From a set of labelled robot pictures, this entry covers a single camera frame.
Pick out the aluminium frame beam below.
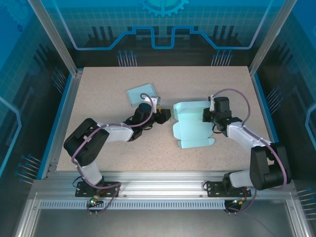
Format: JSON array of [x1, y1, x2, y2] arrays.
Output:
[[32, 171, 294, 200]]

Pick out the aluminium frame post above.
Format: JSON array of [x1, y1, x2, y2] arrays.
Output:
[[26, 0, 84, 78], [248, 0, 299, 77]]

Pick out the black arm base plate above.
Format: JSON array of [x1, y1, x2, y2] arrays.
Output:
[[75, 181, 121, 198], [204, 181, 252, 198]]

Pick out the slotted grey cable duct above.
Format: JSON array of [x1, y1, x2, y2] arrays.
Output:
[[39, 200, 227, 210]]

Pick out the light blue paper box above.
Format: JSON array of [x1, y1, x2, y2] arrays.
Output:
[[170, 100, 215, 149], [126, 83, 158, 108]]

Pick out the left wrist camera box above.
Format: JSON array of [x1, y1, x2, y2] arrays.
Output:
[[149, 95, 161, 114]]

